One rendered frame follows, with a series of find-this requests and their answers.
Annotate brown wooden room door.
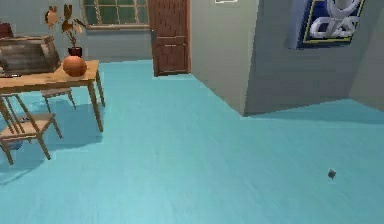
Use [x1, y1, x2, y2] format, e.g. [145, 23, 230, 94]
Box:
[147, 0, 192, 78]

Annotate orange round ball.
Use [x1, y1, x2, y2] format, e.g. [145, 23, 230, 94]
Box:
[62, 55, 88, 78]

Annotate wooden chair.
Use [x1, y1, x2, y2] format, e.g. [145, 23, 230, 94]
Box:
[40, 87, 77, 114]
[0, 93, 64, 166]

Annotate house plant in dark pot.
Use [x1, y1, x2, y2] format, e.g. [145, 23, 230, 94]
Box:
[44, 3, 88, 58]

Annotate wooden table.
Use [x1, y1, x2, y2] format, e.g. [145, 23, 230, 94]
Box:
[0, 59, 106, 134]

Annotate grey wooden box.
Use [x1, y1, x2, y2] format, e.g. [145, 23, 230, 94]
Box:
[0, 35, 62, 76]

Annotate dark red object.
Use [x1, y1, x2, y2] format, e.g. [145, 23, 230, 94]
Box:
[0, 22, 15, 39]

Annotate window with wooden frame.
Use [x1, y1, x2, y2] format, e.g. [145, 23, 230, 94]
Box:
[80, 0, 151, 31]

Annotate blue framed wall picture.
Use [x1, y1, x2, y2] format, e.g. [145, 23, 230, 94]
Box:
[285, 0, 367, 50]

